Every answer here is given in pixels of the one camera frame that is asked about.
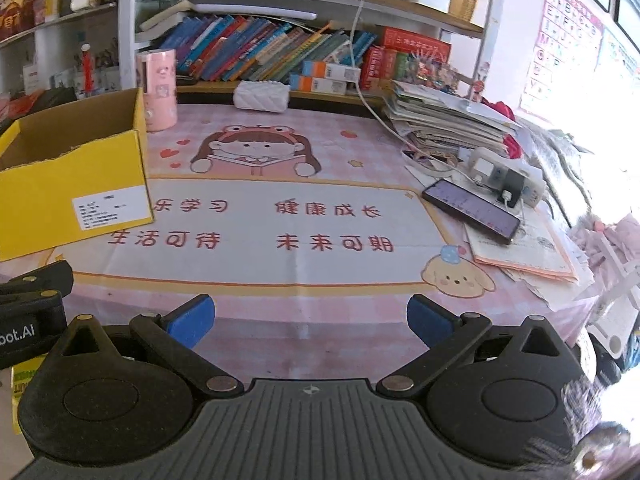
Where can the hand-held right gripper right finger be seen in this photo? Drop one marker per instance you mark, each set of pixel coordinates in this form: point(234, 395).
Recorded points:
point(430, 320)

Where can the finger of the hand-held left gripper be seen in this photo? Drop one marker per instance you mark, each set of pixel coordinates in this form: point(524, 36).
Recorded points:
point(40, 280)

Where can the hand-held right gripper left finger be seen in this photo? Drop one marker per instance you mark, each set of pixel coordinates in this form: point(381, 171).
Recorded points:
point(192, 322)

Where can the yellow cardboard box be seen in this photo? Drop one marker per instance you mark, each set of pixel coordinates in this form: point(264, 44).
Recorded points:
point(75, 185)

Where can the black smartphone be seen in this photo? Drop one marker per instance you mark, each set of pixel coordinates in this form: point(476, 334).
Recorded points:
point(472, 210)

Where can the pink-edged paper sheets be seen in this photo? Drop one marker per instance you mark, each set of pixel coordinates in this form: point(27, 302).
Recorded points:
point(535, 255)

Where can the white power strip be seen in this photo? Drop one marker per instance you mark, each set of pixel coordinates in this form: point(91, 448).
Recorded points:
point(532, 185)

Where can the stack of papers and notebooks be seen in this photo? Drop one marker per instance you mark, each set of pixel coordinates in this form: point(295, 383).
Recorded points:
point(445, 120)

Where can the grey fuzzy blanket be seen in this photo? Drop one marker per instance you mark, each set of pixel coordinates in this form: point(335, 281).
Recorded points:
point(575, 175)

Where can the red tassel ornament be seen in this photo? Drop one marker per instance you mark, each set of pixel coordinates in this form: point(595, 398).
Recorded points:
point(87, 72)

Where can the white pen holder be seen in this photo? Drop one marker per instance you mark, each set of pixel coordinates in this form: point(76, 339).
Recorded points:
point(107, 72)

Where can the pink cartoon cylinder container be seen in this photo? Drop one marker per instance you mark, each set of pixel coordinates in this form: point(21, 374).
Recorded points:
point(159, 90)

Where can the white quilted purse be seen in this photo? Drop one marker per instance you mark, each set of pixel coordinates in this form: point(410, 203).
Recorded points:
point(262, 96)

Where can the orange blue white carton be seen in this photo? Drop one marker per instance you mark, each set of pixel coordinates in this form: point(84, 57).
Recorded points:
point(330, 70)
point(317, 85)

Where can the red boxed book set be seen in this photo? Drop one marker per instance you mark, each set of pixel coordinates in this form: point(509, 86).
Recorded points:
point(400, 57)

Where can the red figure gift box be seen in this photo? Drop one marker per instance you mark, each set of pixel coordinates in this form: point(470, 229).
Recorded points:
point(15, 15)

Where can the white wooden bookshelf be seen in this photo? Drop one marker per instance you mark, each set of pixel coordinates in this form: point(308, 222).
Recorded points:
point(127, 25)

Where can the white jar yellow label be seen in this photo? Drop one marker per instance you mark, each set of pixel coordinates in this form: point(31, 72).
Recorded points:
point(53, 5)

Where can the row of colourful books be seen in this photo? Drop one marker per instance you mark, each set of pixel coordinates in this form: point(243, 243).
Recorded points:
point(260, 50)

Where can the thick cream book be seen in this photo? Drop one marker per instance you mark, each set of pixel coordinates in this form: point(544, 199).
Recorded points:
point(165, 16)

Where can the white plastic frame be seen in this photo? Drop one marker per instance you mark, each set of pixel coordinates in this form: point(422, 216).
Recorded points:
point(612, 310)

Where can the alphabet wall poster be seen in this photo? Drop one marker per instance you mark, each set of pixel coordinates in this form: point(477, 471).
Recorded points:
point(565, 45)

